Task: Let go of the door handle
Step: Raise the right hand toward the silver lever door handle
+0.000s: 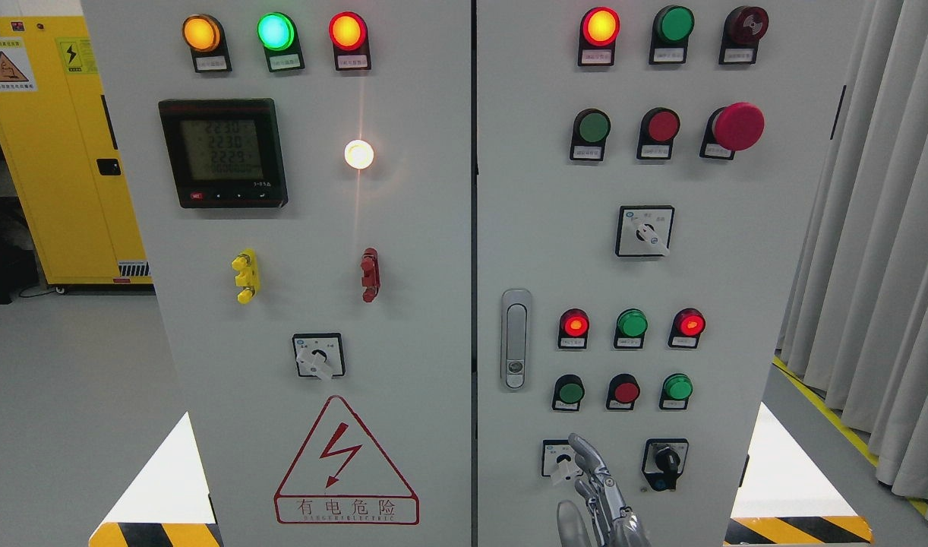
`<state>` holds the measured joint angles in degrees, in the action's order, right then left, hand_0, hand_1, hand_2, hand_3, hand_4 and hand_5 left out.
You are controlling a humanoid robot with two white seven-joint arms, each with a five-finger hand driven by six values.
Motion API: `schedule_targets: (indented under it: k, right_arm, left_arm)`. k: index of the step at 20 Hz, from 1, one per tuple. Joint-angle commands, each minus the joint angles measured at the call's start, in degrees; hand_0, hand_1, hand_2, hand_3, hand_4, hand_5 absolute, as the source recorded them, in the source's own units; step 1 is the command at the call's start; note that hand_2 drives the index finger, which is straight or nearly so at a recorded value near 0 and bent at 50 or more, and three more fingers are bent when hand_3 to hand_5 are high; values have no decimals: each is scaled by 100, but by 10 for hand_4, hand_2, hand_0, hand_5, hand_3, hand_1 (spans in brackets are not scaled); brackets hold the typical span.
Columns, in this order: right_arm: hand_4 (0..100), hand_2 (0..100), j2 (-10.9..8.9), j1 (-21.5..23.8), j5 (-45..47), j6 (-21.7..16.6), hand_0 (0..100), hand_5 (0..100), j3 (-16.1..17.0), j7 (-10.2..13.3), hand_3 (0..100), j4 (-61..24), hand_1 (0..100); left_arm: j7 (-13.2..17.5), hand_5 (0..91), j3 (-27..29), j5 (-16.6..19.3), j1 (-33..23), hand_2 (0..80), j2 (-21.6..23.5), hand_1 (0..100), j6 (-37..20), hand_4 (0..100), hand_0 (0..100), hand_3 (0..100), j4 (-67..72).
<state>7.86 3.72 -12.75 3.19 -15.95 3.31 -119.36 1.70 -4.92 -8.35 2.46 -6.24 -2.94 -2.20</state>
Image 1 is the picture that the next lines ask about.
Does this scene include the red push button lower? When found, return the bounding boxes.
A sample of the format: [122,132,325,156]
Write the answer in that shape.
[605,373,641,411]

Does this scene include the right door upper rotary switch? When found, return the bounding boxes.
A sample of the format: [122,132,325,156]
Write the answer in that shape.
[614,205,675,258]

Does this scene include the silver door handle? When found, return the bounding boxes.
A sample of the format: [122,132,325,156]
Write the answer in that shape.
[500,289,532,390]

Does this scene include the red lit indicator middle left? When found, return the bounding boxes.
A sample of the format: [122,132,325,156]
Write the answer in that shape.
[557,308,590,350]

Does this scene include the left door rotary switch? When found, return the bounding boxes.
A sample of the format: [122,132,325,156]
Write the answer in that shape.
[292,333,346,380]

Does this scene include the white rotary switch bottom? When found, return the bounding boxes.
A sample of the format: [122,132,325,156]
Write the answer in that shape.
[541,438,583,486]

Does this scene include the door rotary switch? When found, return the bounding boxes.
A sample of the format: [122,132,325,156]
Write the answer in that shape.
[292,333,346,380]
[614,205,675,258]

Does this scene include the yellow safety cabinet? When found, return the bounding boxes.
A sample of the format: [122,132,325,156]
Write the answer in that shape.
[0,15,152,287]

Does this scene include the red emergency stop button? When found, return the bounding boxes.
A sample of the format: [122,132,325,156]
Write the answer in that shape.
[699,103,765,160]

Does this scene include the red indicator light top right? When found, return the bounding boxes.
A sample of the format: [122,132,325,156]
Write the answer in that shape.
[576,6,620,67]

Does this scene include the red push button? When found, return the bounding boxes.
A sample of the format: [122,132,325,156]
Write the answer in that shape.
[636,107,680,160]
[605,373,641,411]

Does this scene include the red terminal connector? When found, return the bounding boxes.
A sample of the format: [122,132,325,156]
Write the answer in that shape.
[360,247,381,302]

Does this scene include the digital power meter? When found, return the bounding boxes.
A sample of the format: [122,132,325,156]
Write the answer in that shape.
[158,98,289,209]

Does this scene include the orange indicator light left door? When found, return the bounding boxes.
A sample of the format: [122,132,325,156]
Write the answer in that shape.
[182,14,232,73]

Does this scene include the red push button upper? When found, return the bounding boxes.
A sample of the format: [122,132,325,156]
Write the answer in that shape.
[636,107,680,160]

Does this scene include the red indicator light left door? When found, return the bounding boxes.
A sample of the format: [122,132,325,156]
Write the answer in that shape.
[328,11,371,71]

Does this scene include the red electric danger sign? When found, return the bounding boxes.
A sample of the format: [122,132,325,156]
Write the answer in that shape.
[273,395,420,526]

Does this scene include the red lit indicator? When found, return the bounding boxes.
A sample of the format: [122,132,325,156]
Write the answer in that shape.
[668,308,706,349]
[557,308,590,350]

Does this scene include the red lit indicator middle right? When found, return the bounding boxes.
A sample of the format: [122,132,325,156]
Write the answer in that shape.
[668,308,706,349]

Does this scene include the yellow terminal connector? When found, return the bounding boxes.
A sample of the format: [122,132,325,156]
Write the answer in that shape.
[231,248,260,305]

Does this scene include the black key selector switch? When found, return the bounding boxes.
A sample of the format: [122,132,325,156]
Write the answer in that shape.
[641,438,690,492]

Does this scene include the green push button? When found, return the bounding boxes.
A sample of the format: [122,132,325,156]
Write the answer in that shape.
[658,373,694,411]
[551,374,585,412]
[569,108,612,162]

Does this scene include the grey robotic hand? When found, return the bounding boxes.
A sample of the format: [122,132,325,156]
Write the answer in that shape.
[557,433,651,546]

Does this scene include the grey curtain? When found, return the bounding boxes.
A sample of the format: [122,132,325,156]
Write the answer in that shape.
[780,1,928,520]

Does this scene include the white glowing indicator light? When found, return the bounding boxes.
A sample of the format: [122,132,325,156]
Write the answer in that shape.
[343,139,376,170]

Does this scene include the green indicator light left door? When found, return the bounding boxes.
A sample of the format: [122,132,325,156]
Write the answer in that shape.
[257,11,305,72]

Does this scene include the green push button lower right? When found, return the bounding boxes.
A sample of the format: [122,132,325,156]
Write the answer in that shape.
[658,373,694,411]

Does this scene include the green push button lower left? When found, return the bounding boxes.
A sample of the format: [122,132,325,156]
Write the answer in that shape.
[551,374,585,412]

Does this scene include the dark red buzzer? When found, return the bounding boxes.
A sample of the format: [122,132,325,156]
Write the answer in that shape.
[718,5,770,65]

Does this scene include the green indicator middle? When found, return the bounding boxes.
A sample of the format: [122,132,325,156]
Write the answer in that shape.
[613,308,649,350]

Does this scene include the green push button upper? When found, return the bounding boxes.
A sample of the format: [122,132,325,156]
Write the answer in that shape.
[569,108,612,162]

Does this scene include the green indicator light top right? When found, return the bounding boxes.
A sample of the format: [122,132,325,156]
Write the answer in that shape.
[649,5,696,65]

